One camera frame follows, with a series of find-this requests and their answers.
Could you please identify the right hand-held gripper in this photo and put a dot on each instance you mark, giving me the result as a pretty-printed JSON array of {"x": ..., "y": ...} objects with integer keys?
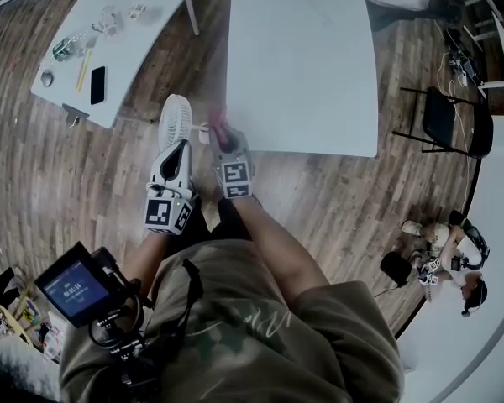
[{"x": 237, "y": 179}]

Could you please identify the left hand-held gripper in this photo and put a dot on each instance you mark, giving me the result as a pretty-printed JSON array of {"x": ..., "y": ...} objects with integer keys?
[{"x": 159, "y": 216}]

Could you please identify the pink cloth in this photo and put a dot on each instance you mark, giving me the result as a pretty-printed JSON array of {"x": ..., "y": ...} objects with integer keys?
[{"x": 218, "y": 120}]

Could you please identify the small white desk fan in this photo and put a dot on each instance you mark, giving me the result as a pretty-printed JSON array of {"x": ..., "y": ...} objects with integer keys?
[{"x": 174, "y": 120}]

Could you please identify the person's right forearm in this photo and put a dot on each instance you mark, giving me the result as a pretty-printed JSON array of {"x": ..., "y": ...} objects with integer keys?
[{"x": 277, "y": 254}]

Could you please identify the person's left forearm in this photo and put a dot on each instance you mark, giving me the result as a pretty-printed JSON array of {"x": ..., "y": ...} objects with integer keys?
[{"x": 151, "y": 258}]

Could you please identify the person's black trousers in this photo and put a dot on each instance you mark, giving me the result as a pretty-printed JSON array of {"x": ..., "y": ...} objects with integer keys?
[{"x": 231, "y": 221}]

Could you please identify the white table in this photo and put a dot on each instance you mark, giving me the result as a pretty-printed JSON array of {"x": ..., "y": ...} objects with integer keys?
[
  {"x": 138, "y": 44},
  {"x": 302, "y": 69}
]

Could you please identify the black smartphone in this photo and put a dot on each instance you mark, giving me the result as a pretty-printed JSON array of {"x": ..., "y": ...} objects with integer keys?
[{"x": 98, "y": 85}]

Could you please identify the grey table clamp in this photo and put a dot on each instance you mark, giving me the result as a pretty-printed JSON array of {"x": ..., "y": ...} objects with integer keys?
[{"x": 75, "y": 111}]

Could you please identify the yellow pencil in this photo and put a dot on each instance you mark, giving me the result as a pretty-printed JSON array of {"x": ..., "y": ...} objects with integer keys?
[{"x": 83, "y": 72}]

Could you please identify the black chest monitor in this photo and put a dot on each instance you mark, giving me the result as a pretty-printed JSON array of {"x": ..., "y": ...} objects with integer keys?
[{"x": 75, "y": 294}]

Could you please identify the grey computer mouse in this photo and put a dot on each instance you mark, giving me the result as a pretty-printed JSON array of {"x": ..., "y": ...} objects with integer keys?
[{"x": 47, "y": 78}]

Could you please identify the clear plastic cup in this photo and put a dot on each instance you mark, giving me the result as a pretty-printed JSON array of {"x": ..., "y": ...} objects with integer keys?
[{"x": 109, "y": 22}]

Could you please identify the person's olive shirt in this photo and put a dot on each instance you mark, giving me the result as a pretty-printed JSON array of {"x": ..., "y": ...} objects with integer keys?
[{"x": 243, "y": 342}]

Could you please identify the black bucket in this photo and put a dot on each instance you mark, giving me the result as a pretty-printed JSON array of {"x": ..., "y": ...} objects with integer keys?
[{"x": 395, "y": 267}]

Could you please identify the black folding chair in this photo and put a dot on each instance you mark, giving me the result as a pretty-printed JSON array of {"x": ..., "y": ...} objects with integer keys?
[{"x": 439, "y": 120}]

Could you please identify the yellow wooden toy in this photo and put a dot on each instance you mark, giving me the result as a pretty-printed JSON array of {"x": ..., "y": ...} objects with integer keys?
[{"x": 14, "y": 326}]

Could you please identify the black chest camera rig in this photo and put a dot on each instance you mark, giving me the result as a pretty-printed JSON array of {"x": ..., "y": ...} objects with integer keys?
[{"x": 122, "y": 342}]

